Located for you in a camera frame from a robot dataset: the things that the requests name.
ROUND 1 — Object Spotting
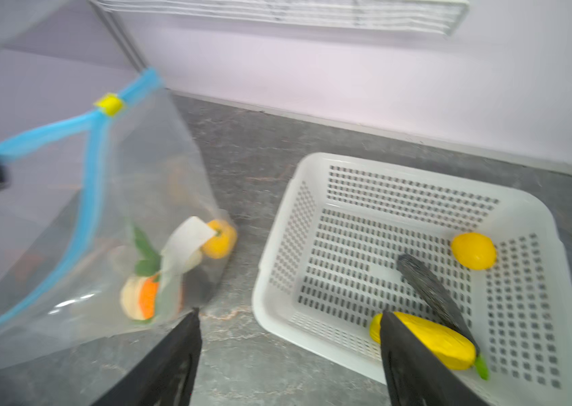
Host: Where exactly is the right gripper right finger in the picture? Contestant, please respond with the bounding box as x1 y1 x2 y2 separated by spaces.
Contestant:
380 313 486 405

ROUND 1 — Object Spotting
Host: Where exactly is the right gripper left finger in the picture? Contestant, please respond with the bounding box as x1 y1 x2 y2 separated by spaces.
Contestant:
94 309 202 406

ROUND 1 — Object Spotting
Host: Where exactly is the dark green toy cucumber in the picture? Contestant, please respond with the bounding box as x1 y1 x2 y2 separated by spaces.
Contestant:
397 254 490 381

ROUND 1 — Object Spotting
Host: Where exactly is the green leafy toy vegetable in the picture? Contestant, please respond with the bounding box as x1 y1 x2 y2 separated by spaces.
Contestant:
132 225 162 277

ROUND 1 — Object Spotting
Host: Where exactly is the white toy radish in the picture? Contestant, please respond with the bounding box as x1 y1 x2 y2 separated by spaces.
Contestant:
160 216 216 286

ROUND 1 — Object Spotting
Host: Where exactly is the yellow toy lemon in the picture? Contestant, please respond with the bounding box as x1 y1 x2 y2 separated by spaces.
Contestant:
451 233 497 271

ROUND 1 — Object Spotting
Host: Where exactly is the clear zip top bag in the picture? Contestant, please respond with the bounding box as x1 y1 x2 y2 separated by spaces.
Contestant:
0 69 237 370

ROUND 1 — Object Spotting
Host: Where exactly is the white plastic perforated basket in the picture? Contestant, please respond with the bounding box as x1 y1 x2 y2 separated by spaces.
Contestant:
252 153 572 405

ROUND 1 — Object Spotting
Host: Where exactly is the orange yellow toy fruit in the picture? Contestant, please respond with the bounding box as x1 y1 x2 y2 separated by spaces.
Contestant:
201 220 238 260

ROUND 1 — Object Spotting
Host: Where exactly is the orange toy carrot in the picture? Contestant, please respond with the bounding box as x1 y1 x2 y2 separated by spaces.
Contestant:
130 274 184 321

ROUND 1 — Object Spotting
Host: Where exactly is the beige round toy bun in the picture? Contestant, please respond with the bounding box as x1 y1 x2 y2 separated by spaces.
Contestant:
119 275 145 321

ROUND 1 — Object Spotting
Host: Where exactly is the yellow toy banana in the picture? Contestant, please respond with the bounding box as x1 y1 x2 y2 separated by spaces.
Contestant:
369 312 477 370

